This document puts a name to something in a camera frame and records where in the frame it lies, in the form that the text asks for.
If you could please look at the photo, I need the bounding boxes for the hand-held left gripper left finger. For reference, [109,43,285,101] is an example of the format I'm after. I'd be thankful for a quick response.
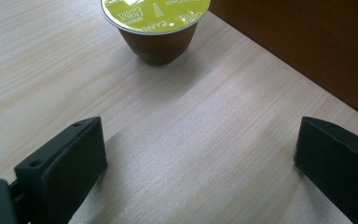
[13,116,109,224]

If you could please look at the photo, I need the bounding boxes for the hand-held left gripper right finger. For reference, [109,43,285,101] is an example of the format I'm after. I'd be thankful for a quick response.
[293,116,358,224]

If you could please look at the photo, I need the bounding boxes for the green lid brown coffee capsule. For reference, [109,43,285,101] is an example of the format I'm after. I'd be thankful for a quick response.
[100,0,212,66]

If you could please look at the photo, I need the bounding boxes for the wooden box with glass lid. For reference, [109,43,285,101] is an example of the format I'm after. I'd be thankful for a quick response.
[208,0,358,124]

